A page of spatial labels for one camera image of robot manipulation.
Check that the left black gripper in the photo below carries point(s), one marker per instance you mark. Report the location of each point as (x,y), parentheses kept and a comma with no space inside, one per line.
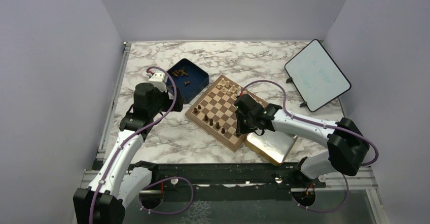
(179,102)

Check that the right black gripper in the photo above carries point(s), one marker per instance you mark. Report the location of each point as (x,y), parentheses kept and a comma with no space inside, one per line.
(240,128)

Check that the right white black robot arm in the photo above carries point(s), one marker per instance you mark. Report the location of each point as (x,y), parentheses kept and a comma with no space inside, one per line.
(344,142)

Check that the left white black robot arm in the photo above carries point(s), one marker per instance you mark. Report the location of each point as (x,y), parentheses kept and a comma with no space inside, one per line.
(107,196)

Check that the wooden chess board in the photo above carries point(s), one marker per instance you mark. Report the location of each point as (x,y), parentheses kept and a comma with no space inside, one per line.
(218,104)

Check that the blue square tin tray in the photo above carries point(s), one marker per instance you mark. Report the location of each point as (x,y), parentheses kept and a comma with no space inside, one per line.
(189,78)

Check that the gold metal tin lid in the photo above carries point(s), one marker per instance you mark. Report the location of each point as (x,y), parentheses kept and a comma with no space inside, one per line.
(272,146)

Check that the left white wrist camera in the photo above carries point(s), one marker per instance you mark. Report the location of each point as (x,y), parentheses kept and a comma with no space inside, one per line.
(158,80)

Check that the small whiteboard black frame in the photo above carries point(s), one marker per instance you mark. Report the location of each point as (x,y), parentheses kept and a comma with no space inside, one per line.
(316,76)

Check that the aluminium frame rail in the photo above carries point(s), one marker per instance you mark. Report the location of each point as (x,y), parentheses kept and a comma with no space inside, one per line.
(111,168)

